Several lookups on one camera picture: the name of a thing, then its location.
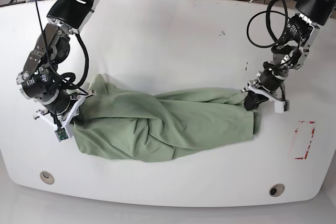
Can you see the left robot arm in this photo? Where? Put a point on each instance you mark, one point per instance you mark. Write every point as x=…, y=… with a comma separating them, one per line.
x=290, y=50

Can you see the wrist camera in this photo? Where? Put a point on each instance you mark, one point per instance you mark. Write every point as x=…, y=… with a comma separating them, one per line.
x=281, y=106
x=62, y=134

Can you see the green polo shirt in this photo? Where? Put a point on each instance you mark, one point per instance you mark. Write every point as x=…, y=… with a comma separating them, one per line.
x=125, y=124

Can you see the left table cable grommet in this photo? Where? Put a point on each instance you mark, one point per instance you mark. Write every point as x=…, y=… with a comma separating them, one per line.
x=47, y=177

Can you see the table cable grommet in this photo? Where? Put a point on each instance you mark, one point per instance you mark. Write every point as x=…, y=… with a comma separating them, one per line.
x=47, y=177
x=276, y=190

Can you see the red tape rectangle marking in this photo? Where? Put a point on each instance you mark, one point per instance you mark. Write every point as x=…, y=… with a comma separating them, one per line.
x=302, y=140

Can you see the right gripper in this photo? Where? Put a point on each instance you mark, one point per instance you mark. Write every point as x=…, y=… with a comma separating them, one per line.
x=60, y=108

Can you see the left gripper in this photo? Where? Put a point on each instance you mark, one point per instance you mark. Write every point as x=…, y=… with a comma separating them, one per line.
x=268, y=85

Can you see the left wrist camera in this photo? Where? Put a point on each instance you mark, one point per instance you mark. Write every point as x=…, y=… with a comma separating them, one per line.
x=281, y=106

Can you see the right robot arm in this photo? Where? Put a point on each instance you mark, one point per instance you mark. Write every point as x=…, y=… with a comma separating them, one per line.
x=39, y=78

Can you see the right table cable grommet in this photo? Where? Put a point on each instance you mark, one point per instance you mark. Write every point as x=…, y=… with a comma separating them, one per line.
x=276, y=190

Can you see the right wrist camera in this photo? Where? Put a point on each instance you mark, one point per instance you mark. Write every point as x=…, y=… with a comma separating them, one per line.
x=62, y=134

